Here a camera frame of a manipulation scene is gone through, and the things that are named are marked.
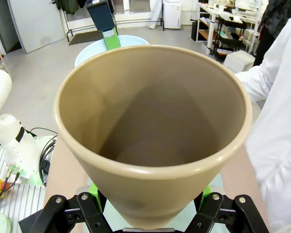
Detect white shelf rack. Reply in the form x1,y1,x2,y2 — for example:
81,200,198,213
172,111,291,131
196,2,262,55

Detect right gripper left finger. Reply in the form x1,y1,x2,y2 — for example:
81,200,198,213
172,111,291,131
40,182,112,233

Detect light blue bowl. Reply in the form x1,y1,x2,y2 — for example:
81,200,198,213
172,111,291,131
74,35,150,68

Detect dark floor mat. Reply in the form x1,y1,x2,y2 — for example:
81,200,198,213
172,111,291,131
68,30,105,46

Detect white floor appliance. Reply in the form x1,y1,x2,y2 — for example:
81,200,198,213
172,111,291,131
163,1,182,30

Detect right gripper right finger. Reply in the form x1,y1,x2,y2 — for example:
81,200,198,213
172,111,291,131
185,184,270,233

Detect black box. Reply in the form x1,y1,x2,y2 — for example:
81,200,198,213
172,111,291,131
191,20,200,41

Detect white printer box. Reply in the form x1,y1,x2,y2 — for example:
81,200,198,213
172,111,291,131
223,51,256,74

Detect person's right forearm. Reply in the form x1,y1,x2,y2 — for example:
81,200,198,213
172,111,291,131
234,65,270,103

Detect aluminium base plate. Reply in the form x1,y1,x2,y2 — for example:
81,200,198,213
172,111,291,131
0,140,48,233

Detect white door panel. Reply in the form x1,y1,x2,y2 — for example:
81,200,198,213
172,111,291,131
7,0,66,54

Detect tall tan cup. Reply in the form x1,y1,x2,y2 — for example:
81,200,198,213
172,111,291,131
53,45,253,230

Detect black base cable bundle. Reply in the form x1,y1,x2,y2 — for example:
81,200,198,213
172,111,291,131
29,127,58,187

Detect person in white hoodie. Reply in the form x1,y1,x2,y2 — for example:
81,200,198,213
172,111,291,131
234,11,291,233

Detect person in plaid shirt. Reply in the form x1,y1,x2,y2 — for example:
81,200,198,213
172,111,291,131
253,0,291,66

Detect hanging dark green jackets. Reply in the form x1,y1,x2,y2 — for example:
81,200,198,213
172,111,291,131
55,0,87,15

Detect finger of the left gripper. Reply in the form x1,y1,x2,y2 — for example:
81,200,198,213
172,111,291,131
86,0,122,51

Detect white paper roll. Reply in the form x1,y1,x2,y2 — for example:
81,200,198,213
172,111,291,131
148,0,163,30

